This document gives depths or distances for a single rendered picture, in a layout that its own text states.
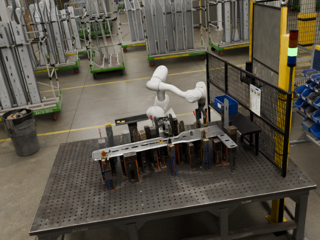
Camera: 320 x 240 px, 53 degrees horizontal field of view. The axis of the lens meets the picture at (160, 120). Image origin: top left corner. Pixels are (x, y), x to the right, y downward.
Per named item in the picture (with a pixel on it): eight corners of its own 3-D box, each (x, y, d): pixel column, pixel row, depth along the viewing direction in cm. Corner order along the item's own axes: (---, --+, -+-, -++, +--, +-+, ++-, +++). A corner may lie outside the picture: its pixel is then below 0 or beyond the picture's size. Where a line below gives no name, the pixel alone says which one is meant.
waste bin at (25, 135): (9, 161, 531) (-5, 121, 500) (18, 145, 579) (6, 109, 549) (39, 156, 534) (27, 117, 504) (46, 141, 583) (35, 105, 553)
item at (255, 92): (260, 117, 323) (261, 89, 310) (249, 109, 343) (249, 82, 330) (262, 117, 323) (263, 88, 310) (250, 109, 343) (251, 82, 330)
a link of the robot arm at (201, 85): (198, 94, 328) (193, 98, 318) (197, 79, 321) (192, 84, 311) (208, 95, 322) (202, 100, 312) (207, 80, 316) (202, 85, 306)
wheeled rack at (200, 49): (148, 67, 983) (141, 7, 909) (147, 59, 1074) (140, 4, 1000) (209, 60, 987) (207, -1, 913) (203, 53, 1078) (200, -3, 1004)
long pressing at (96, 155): (92, 163, 306) (92, 161, 306) (91, 152, 326) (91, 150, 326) (225, 134, 331) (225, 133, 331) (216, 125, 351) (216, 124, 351)
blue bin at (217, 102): (225, 115, 362) (225, 105, 357) (213, 106, 389) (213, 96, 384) (238, 113, 366) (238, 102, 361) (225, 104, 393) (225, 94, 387)
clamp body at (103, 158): (106, 194, 307) (99, 162, 292) (105, 185, 320) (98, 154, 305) (117, 191, 309) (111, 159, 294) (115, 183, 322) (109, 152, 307)
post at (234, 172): (232, 175, 314) (231, 150, 302) (227, 169, 323) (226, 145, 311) (237, 174, 315) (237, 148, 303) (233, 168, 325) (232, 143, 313)
